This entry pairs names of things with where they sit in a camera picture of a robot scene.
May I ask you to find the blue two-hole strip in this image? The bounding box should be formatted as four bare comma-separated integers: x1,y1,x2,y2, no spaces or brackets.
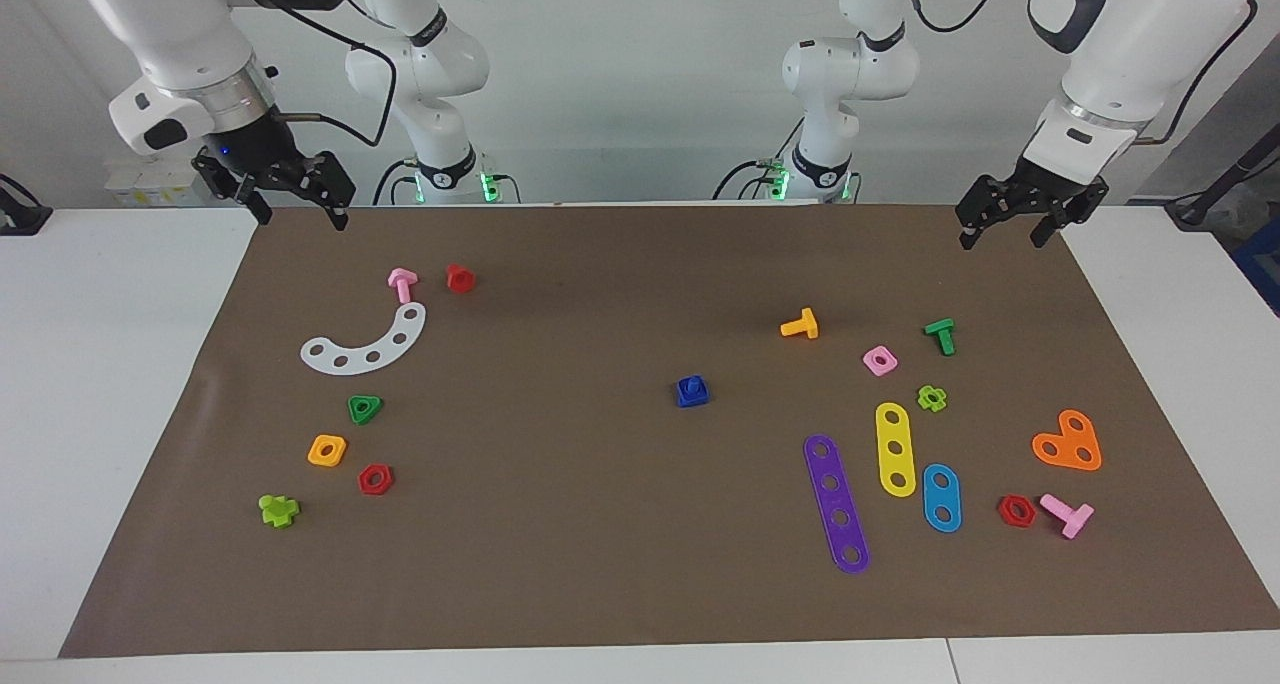
921,463,963,534

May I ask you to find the black right base cable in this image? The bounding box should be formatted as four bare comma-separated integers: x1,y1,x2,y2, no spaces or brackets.
372,157,421,206

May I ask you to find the black clamp device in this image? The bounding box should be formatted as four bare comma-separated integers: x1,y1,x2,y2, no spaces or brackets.
0,174,53,237

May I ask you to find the black stand pole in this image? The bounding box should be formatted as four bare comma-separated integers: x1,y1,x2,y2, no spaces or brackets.
1165,124,1280,230

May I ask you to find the white cardboard box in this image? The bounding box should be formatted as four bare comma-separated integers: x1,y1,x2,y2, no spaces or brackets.
105,154,216,208

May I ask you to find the blue crate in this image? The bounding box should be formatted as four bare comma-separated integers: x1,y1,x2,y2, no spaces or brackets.
1232,219,1280,317

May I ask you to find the orange heart-shaped plate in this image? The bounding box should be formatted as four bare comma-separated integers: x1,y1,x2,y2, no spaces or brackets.
1031,409,1103,472

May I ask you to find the purple four-hole strip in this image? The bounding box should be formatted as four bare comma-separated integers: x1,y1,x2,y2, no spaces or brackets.
803,434,871,575

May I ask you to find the black left base cable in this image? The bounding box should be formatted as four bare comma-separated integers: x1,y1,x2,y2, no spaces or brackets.
713,157,791,202

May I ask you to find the white curved perforated plate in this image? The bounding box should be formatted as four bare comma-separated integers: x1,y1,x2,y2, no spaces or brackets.
300,302,428,376

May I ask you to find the brown table mat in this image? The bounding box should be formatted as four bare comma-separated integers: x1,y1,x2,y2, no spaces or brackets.
58,202,1280,660

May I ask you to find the black base cable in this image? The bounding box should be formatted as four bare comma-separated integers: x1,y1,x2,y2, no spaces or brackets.
372,157,421,206
713,157,791,202

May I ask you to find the yellow three-hole strip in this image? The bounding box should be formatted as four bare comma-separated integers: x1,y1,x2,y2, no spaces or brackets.
875,402,918,498

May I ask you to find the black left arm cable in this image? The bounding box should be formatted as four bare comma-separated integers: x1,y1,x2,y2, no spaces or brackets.
905,0,1257,147

